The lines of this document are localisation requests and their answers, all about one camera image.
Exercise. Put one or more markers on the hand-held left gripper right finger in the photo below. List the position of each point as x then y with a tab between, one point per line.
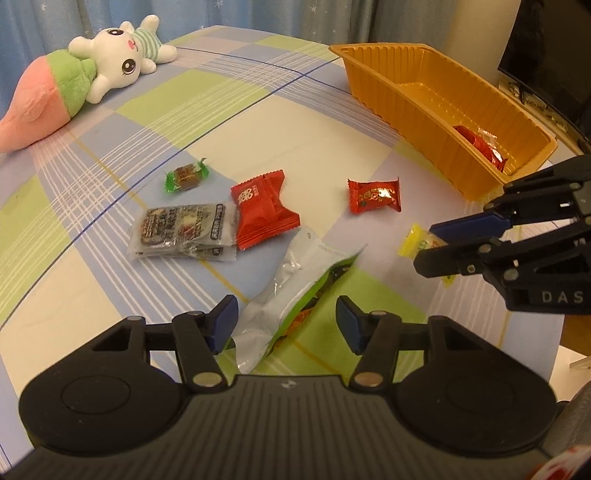
348	323

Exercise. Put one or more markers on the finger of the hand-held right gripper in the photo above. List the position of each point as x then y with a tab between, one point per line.
466	226
452	261

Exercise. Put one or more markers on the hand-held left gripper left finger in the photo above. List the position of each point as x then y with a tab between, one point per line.
224	321

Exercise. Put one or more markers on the yellow candy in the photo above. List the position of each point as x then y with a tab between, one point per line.
412	240

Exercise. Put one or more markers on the grey printed snack packet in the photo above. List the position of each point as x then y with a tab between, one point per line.
207	255
184	226

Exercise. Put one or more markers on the silver and green snack packet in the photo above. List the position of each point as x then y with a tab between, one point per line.
286	295

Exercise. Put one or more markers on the large red snack packet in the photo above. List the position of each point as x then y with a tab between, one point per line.
261	212
466	136

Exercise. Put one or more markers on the orange plastic tray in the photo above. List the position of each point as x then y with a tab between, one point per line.
415	92

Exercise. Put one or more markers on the green candy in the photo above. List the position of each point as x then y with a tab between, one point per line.
187	175

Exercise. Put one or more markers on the person's red patterned clothing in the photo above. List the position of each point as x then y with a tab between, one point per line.
565	461

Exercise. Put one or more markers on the black television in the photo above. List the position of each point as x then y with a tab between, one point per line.
545	55

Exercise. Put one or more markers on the plaid tablecloth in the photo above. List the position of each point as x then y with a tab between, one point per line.
115	152

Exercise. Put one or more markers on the plain grey curtain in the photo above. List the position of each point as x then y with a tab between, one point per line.
438	21

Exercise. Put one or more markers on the white rabbit plush with radish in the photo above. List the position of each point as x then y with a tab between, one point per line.
115	60

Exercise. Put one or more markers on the blue star curtain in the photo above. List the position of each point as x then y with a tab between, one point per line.
231	16

